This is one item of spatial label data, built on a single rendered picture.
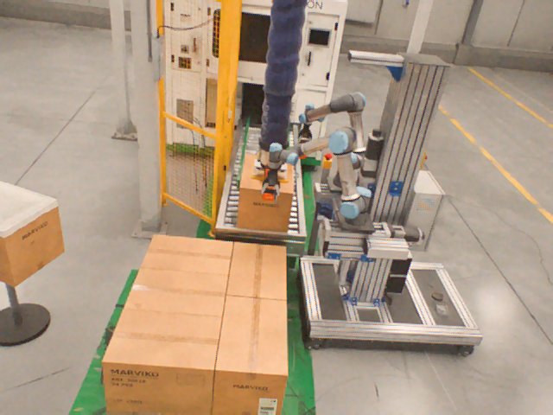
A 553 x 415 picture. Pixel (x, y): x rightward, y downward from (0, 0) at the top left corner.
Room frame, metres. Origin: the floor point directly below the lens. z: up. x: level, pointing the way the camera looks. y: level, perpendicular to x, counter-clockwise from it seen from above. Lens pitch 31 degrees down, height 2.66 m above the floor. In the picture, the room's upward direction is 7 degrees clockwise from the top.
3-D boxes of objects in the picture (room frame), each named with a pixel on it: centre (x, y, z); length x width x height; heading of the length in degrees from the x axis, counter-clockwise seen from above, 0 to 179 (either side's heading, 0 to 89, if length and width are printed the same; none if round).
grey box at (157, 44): (3.74, 1.04, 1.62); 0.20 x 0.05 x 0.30; 3
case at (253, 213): (3.37, 0.10, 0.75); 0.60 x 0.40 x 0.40; 3
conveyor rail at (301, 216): (4.23, -0.17, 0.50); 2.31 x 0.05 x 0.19; 3
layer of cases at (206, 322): (2.35, 0.35, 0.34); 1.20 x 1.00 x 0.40; 3
